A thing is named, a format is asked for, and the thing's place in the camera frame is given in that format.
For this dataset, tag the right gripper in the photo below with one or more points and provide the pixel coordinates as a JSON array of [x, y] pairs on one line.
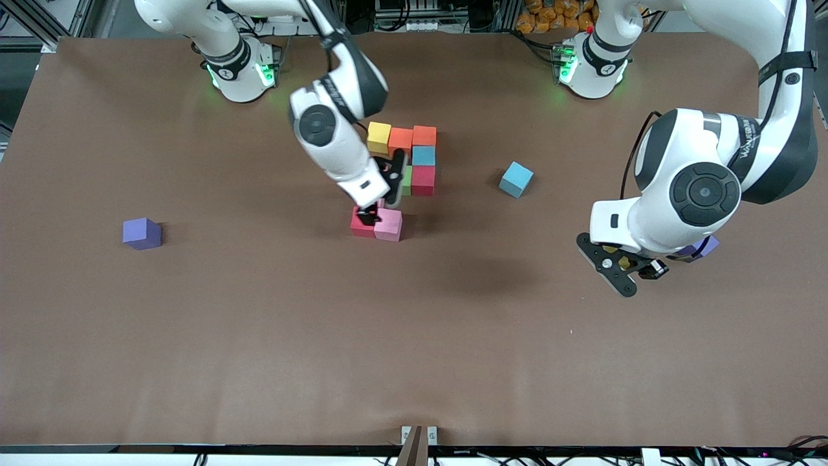
[[371, 214]]

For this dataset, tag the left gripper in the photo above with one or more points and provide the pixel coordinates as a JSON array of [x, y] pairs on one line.
[[654, 268]]

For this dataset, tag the yellow foam block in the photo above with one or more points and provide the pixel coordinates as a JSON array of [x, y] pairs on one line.
[[378, 137], [624, 262]]

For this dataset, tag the green foam block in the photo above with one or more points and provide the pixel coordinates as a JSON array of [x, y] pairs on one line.
[[407, 182]]

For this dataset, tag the red foam block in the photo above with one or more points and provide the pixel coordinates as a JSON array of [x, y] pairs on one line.
[[424, 180], [359, 226]]

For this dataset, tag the orange foam block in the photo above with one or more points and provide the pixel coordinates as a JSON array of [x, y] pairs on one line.
[[424, 136], [401, 139]]

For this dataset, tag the blue foam block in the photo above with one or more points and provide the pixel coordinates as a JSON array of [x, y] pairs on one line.
[[516, 178], [424, 155]]

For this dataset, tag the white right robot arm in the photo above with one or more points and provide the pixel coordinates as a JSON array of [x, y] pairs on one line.
[[323, 129]]

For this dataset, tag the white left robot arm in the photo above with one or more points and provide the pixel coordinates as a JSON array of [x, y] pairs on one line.
[[731, 162]]

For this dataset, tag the purple foam block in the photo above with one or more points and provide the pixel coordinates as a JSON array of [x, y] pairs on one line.
[[142, 233], [705, 249]]

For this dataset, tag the white power strip with plugs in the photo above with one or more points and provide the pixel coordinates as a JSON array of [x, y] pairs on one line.
[[278, 22]]

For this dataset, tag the small white box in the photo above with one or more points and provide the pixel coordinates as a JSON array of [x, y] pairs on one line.
[[650, 457]]

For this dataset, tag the orange snack bags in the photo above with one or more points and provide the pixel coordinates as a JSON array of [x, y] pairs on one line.
[[550, 16]]

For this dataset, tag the grey table edge bracket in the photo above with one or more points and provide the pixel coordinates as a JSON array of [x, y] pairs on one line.
[[405, 433]]

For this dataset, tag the aluminium frame profile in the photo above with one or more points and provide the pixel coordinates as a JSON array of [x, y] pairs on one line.
[[32, 19], [818, 13]]

